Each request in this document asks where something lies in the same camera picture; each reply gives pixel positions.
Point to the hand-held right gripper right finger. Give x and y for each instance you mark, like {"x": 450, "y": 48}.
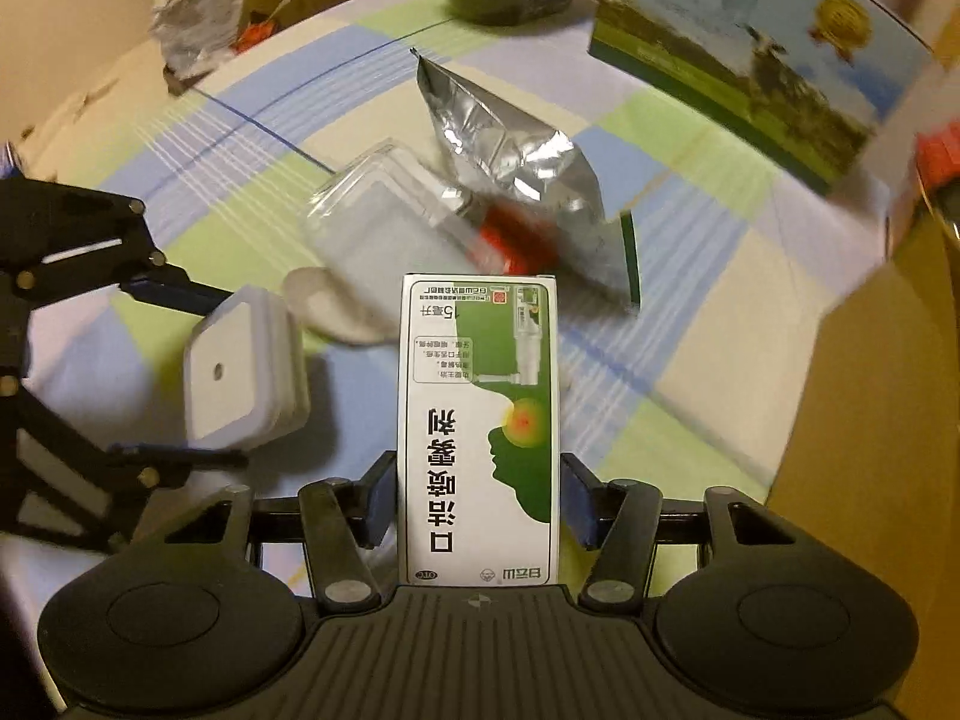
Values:
{"x": 577, "y": 502}

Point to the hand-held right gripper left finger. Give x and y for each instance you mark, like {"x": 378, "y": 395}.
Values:
{"x": 375, "y": 502}

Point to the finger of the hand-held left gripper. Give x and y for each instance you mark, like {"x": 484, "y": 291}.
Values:
{"x": 172, "y": 289}
{"x": 172, "y": 457}

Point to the white square box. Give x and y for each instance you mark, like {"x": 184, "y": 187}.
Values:
{"x": 232, "y": 375}

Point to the white green medicine box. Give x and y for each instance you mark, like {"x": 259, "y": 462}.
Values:
{"x": 480, "y": 390}

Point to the clear plastic case white pad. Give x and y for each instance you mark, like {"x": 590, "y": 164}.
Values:
{"x": 375, "y": 217}

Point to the cardboard box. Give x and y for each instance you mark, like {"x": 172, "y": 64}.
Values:
{"x": 862, "y": 427}

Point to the desktop with checked cloth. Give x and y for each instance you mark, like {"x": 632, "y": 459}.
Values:
{"x": 262, "y": 187}

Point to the small red object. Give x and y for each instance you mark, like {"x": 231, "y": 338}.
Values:
{"x": 255, "y": 33}

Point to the crumpled clear plastic bag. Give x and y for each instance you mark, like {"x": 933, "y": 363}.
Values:
{"x": 195, "y": 15}

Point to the silver foil bag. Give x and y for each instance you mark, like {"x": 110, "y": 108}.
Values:
{"x": 510, "y": 135}

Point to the milk gift box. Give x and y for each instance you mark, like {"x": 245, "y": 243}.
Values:
{"x": 750, "y": 52}

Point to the red box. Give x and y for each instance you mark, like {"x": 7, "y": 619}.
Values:
{"x": 941, "y": 157}

